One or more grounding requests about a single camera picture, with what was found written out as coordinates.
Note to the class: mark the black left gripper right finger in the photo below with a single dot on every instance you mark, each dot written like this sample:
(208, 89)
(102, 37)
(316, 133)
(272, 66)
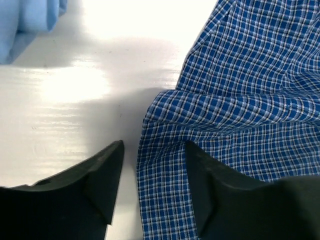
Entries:
(229, 205)

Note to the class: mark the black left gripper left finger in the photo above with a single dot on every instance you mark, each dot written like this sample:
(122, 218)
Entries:
(75, 204)

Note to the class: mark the blue plaid long sleeve shirt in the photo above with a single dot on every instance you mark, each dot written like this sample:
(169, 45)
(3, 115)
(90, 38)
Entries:
(248, 94)

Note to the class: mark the light blue folded shirt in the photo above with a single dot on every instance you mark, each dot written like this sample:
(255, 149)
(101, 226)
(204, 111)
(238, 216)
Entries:
(22, 20)

